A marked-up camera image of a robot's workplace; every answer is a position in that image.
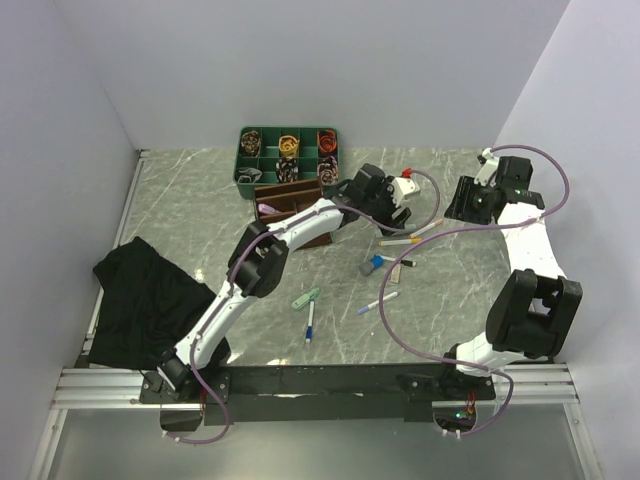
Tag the yellow cap white marker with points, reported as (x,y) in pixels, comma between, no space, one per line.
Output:
(399,242)

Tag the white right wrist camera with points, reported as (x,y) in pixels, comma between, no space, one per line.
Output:
(489,163)

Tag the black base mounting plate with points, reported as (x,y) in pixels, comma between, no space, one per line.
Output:
(330,392)

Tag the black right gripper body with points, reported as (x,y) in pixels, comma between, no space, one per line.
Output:
(471,202)

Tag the yellow rolled tie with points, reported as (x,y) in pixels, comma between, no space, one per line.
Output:
(288,146)

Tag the brown patterned rolled tie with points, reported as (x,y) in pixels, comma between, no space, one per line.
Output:
(250,143)

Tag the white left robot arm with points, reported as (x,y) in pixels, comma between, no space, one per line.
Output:
(256,266)

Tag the grey rolled cloth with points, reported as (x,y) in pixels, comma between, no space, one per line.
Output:
(248,175)

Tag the green compartment tray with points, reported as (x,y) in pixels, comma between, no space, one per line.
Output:
(274,155)

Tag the pink black rolled tie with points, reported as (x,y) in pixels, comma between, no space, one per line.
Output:
(328,171)

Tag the green highlighter on table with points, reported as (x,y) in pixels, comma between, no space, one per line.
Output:
(305,298)

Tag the blue grey glue stick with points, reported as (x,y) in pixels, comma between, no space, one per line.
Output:
(370,265)

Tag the black cloth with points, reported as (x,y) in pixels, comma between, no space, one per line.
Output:
(149,304)

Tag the small beige eraser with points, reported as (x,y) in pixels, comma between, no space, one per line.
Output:
(396,274)

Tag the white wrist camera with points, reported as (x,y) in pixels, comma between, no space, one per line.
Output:
(404,187)
(489,163)

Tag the orange black rolled tie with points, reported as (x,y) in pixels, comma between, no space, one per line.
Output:
(327,142)

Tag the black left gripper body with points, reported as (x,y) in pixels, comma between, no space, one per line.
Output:
(381,206)

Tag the brown wooden desk organizer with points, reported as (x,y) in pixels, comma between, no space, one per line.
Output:
(289,198)

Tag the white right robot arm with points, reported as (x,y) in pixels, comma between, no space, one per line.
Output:
(532,315)

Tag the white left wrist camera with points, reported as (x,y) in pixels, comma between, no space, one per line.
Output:
(404,187)

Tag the aluminium rail frame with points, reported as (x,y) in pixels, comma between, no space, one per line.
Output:
(184,205)

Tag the blue cap white pen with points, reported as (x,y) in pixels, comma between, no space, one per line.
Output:
(310,322)

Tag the black white rolled tie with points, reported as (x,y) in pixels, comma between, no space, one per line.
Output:
(287,169)

